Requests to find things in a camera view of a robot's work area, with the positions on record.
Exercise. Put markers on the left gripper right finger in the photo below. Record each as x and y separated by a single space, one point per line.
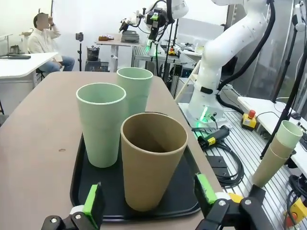
206 191

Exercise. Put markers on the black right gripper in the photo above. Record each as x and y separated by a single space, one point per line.
154 25

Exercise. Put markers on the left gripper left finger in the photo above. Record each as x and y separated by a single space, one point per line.
94 203

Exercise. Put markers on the light green plastic cup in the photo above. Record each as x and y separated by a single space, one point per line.
138 95
100 134

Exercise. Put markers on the brown plastic cup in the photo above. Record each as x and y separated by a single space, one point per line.
146 177

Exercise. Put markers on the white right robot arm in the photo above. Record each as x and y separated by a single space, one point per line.
208 79

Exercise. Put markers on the small white robot arm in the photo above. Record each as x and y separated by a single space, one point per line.
134 20

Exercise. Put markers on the grey weighing scale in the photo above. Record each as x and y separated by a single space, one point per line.
130 37

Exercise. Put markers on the black metal mounting plate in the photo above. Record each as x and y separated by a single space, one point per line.
216 161
220 172

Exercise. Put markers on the black plastic serving tray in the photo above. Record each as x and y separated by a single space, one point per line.
182 187

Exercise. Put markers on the wooden top standing desk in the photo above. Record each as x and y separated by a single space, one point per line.
112 42

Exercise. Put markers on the black handheld scanner yellow label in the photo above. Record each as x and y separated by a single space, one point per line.
212 139

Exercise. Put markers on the black plastic crate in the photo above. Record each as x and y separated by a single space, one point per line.
97 66

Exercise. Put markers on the aluminium slotted mounting platform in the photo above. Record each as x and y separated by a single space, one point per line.
254 148

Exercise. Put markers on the stacked brown cup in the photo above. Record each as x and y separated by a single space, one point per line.
279 149
268 170

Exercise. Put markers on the yellow emergency stop button box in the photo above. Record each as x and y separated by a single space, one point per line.
249 119
297 213

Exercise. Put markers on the white side desk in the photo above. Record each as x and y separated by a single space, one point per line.
263 112

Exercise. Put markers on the stacked light green cup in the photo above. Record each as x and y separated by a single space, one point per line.
289 134

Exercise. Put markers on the seated person white shirt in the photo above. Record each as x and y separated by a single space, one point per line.
40 40

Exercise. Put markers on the black computer mouse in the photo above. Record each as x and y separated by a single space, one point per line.
296 115

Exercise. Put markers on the black slanted stand pole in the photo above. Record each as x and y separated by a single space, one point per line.
287 95

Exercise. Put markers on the white rounded office table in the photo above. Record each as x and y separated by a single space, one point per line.
21 65

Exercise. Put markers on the aluminium frame workbench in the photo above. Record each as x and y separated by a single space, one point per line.
141 56

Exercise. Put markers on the camera on black tripod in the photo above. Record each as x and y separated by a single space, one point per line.
79 36

